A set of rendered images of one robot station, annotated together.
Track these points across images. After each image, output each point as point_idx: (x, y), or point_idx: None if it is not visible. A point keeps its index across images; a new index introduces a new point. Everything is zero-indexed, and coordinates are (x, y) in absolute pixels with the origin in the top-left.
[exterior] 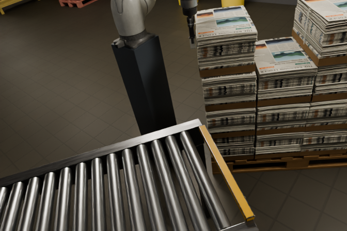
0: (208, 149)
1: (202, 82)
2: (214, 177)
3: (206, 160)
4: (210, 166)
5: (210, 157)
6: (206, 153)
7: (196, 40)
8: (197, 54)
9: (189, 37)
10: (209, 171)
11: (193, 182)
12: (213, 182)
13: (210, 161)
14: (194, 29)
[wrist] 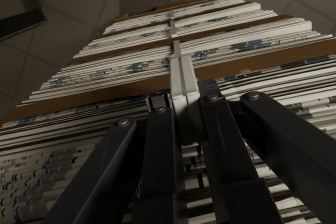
0: None
1: (18, 105)
2: (113, 18)
3: None
4: (139, 6)
5: (161, 3)
6: None
7: (37, 210)
8: (19, 150)
9: (117, 123)
10: (126, 6)
11: None
12: (101, 17)
13: (151, 6)
14: (213, 205)
